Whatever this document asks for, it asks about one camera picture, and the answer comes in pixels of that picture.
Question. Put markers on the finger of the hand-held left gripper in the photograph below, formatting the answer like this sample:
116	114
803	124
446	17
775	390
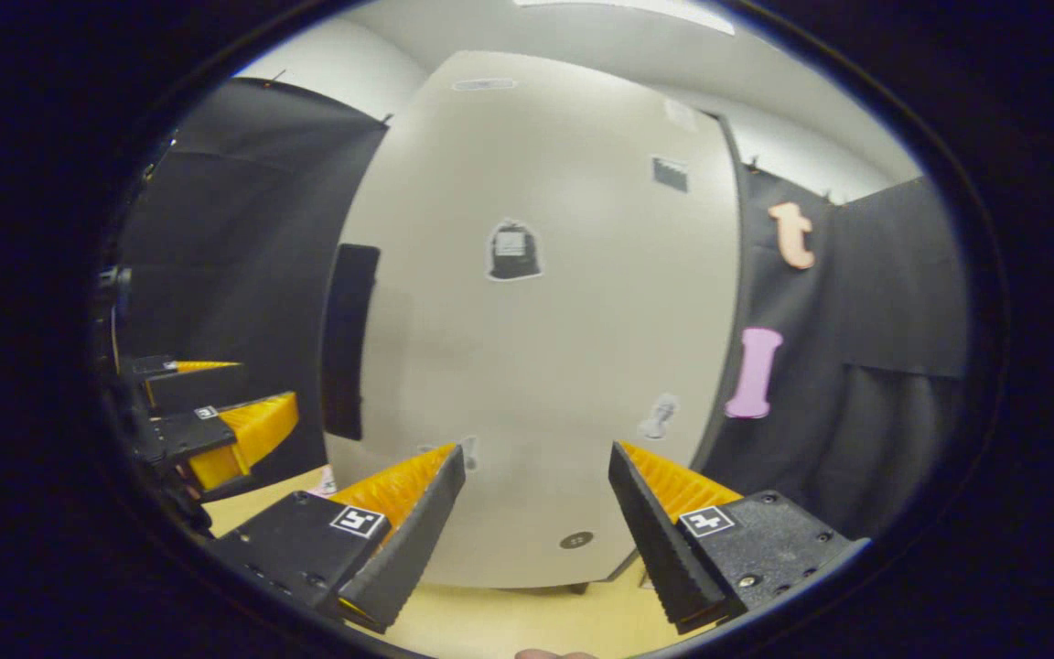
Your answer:
188	435
198	389

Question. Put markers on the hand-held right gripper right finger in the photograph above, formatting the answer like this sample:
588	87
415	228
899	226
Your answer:
660	540

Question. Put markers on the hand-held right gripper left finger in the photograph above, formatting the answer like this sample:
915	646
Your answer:
413	540

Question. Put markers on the dark grey cabinet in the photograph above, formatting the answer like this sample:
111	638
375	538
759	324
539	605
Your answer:
740	275

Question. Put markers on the black backdrop cloth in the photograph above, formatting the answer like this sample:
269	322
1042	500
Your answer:
902	320

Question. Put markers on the ceiling light panel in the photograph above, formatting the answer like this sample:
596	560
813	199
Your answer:
628	11

